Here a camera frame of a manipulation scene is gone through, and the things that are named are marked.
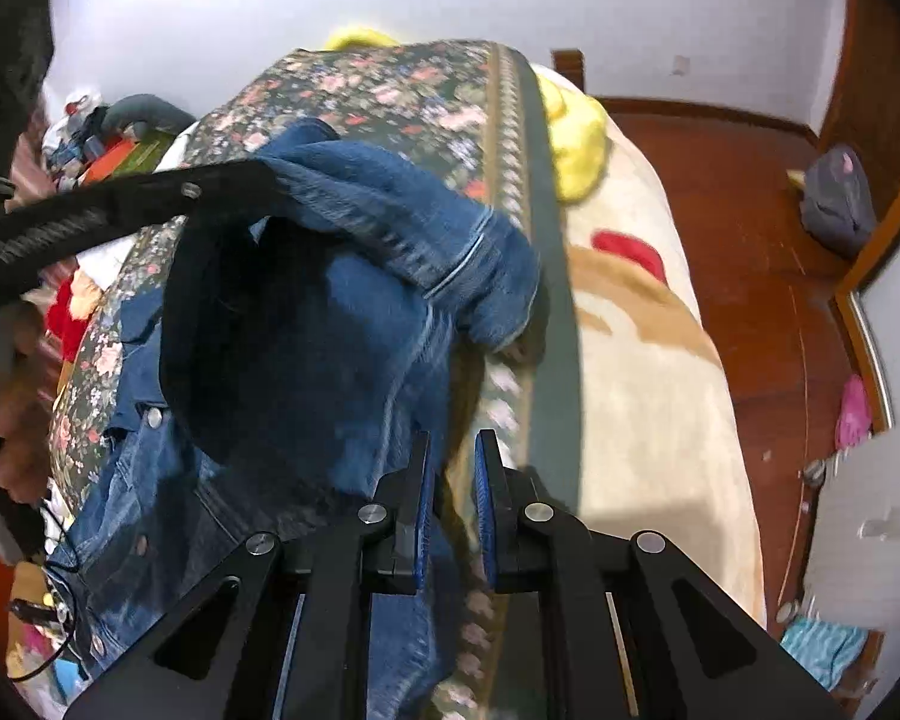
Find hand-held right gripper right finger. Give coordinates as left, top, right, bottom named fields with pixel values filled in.
left=474, top=429, right=845, bottom=720

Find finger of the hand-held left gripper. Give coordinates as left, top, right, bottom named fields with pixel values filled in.
left=0, top=159, right=290, bottom=280

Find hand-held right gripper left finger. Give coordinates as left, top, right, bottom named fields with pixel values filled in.
left=64, top=431, right=451, bottom=720

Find blue denim jeans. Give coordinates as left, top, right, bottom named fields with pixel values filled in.
left=45, top=120, right=542, bottom=720

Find person's left hand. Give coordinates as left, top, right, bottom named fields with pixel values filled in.
left=0, top=304, right=50, bottom=505

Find green patterned cloth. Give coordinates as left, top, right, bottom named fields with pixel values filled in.
left=124, top=130, right=175, bottom=173

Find orange box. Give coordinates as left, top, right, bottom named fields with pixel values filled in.
left=79, top=139, right=137, bottom=186

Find red plush toy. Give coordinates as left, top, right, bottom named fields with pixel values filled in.
left=45, top=270, right=100, bottom=361

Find pile of household clutter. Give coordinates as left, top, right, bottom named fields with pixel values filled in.
left=41, top=86, right=107, bottom=175

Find beige cartoon print blanket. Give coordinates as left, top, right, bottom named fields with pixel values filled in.
left=450, top=116, right=767, bottom=653

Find dark floral blanket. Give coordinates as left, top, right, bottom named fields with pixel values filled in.
left=49, top=40, right=571, bottom=720

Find teal striped cloth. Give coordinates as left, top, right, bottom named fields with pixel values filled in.
left=780, top=617, right=869, bottom=692

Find white cabinet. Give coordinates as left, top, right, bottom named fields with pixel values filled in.
left=801, top=411, right=900, bottom=692

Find pink slipper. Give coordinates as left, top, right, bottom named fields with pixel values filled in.
left=834, top=373, right=872, bottom=452

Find yellow fleece blanket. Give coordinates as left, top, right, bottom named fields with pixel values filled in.
left=322, top=26, right=610, bottom=203

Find grey backpack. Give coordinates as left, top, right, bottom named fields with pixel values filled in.
left=799, top=144, right=880, bottom=260

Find black cable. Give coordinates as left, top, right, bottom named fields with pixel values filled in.
left=9, top=495, right=92, bottom=685

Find wooden bed post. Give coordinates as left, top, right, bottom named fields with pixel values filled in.
left=551, top=49, right=587, bottom=95

